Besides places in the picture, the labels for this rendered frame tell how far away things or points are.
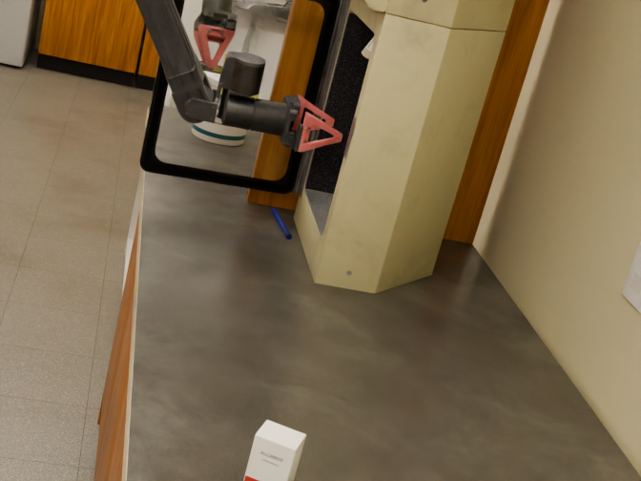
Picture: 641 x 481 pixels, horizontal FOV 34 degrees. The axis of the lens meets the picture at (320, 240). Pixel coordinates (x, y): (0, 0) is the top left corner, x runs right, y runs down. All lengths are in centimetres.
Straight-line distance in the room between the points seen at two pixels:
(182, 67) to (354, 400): 66
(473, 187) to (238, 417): 101
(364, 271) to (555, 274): 35
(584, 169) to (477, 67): 26
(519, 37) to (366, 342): 78
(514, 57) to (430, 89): 45
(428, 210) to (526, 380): 37
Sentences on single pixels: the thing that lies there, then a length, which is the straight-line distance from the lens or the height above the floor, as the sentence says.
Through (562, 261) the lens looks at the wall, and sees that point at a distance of 191.
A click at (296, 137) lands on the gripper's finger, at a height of 116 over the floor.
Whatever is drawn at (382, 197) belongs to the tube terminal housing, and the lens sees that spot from 176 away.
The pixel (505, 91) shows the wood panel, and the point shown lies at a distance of 216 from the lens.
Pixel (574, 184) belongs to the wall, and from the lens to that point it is 193.
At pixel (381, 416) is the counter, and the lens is 144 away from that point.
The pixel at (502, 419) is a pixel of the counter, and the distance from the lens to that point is 154.
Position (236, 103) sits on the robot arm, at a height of 119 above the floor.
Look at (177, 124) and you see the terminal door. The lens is 199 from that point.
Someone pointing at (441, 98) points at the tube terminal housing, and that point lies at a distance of 176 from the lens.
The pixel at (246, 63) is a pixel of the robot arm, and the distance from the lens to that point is 179.
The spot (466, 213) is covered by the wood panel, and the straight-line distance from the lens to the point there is 222.
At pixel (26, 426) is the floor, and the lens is 302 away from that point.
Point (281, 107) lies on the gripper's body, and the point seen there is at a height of 120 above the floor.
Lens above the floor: 160
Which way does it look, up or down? 19 degrees down
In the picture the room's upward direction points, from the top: 15 degrees clockwise
